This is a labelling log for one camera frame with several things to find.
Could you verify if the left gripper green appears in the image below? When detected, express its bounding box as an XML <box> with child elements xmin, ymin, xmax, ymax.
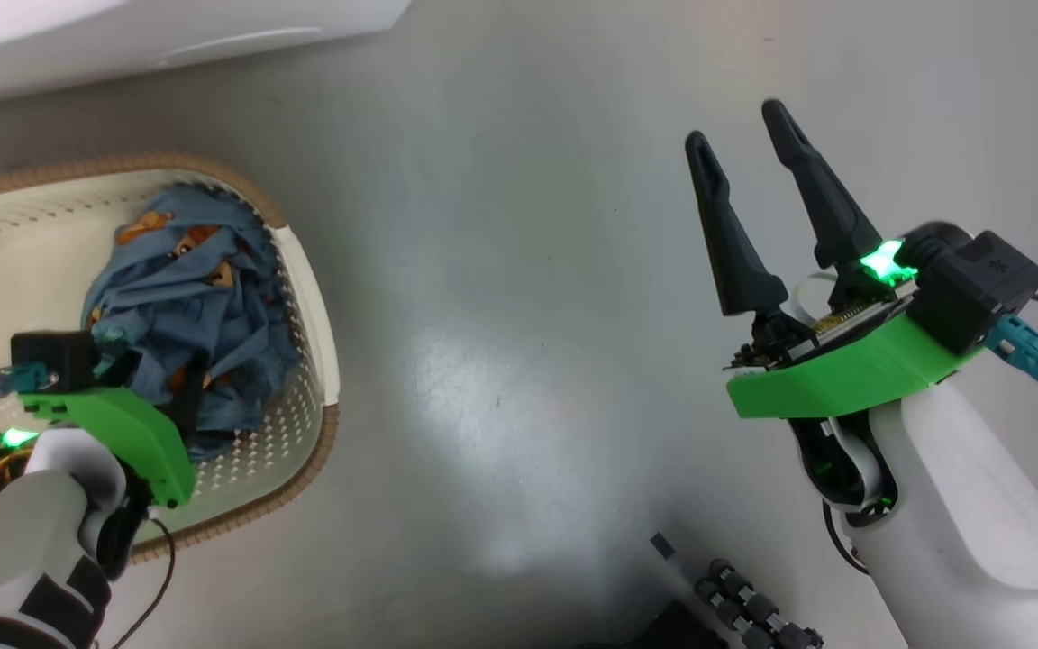
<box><xmin>17</xmin><ymin>347</ymin><xmax>214</xmax><ymax>510</ymax></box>

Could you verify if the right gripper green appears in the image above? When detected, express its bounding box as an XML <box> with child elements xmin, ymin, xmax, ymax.
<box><xmin>684</xmin><ymin>99</ymin><xmax>981</xmax><ymax>423</ymax></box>

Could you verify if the blue bear-print garment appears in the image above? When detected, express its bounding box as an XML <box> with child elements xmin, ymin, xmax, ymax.
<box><xmin>79</xmin><ymin>185</ymin><xmax>302</xmax><ymax>462</ymax></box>

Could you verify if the cream perforated laundry basket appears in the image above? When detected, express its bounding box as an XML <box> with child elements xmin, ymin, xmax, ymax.
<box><xmin>0</xmin><ymin>151</ymin><xmax>341</xmax><ymax>564</ymax></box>

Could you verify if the white front-load washing machine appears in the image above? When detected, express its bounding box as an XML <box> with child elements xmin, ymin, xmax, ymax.
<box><xmin>0</xmin><ymin>0</ymin><xmax>412</xmax><ymax>109</ymax></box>

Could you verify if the white flat ribbon cable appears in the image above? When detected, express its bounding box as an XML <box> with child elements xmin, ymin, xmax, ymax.
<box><xmin>794</xmin><ymin>273</ymin><xmax>844</xmax><ymax>325</ymax></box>

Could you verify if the left arm teal plug cable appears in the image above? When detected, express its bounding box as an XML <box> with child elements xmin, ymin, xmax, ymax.
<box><xmin>0</xmin><ymin>361</ymin><xmax>60</xmax><ymax>403</ymax></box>

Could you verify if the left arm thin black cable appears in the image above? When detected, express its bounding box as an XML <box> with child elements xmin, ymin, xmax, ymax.
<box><xmin>109</xmin><ymin>514</ymin><xmax>178</xmax><ymax>649</ymax></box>

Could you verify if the black segmented cable chain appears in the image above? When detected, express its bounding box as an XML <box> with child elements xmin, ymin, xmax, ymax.
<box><xmin>695</xmin><ymin>557</ymin><xmax>826</xmax><ymax>649</ymax></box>

